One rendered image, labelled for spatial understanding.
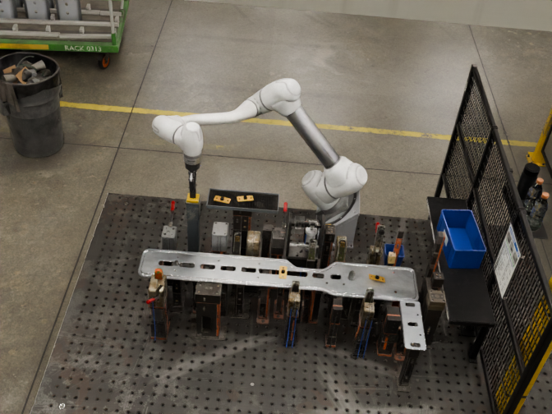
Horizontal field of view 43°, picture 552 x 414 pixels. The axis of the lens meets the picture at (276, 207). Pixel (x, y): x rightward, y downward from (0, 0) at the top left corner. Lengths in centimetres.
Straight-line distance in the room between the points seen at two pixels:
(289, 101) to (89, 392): 172
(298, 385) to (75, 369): 106
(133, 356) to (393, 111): 388
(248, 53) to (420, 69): 173
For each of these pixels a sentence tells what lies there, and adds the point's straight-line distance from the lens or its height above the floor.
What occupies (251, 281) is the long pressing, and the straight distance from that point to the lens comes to 346.
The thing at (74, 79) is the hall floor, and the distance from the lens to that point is 688.
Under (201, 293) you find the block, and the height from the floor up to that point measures 103.
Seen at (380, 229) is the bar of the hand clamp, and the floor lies 122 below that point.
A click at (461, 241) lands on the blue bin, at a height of 103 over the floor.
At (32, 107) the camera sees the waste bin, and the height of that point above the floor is 50.
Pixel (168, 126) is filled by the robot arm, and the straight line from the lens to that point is 347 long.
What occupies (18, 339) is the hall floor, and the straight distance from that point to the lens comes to 465.
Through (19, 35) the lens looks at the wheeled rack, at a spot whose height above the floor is 28.
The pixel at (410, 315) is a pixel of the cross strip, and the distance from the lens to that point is 344.
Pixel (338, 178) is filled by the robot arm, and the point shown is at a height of 117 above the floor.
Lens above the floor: 355
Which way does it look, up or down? 41 degrees down
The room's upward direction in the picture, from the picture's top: 5 degrees clockwise
